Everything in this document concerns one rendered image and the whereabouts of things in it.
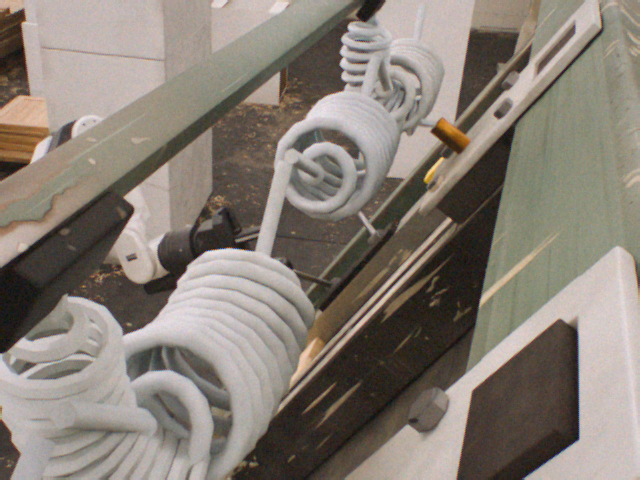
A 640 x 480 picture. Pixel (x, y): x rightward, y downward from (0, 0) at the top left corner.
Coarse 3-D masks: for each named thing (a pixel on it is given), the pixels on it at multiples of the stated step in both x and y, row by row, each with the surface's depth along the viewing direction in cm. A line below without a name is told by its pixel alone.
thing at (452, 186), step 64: (384, 0) 58; (448, 128) 62; (512, 128) 62; (448, 192) 62; (448, 256) 64; (384, 320) 69; (448, 320) 67; (320, 384) 74; (384, 384) 72; (256, 448) 81; (320, 448) 78
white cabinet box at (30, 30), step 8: (24, 24) 504; (32, 24) 504; (24, 32) 507; (32, 32) 506; (24, 40) 509; (32, 40) 509; (32, 48) 511; (32, 56) 514; (32, 64) 517; (40, 64) 516; (32, 72) 520; (40, 72) 519; (32, 80) 522; (40, 80) 522; (32, 88) 525; (40, 88) 524; (32, 96) 528; (40, 96) 527
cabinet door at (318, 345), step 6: (312, 342) 127; (318, 342) 126; (324, 342) 127; (312, 348) 124; (318, 348) 125; (306, 354) 124; (312, 354) 123; (300, 360) 126; (306, 360) 121; (300, 366) 121; (306, 366) 120; (300, 372) 119; (294, 378) 119
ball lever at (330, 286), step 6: (276, 258) 119; (282, 258) 118; (288, 264) 118; (294, 270) 120; (300, 276) 121; (306, 276) 121; (312, 276) 122; (312, 282) 122; (318, 282) 122; (324, 282) 123; (330, 282) 124; (336, 282) 123; (330, 288) 124
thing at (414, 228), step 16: (416, 208) 112; (400, 224) 115; (416, 224) 112; (432, 224) 112; (400, 240) 114; (416, 240) 113; (384, 256) 116; (400, 256) 116; (368, 272) 118; (384, 272) 118; (352, 288) 121; (368, 288) 120; (336, 304) 123; (352, 304) 122; (320, 320) 125; (336, 320) 124; (320, 336) 127; (224, 416) 147
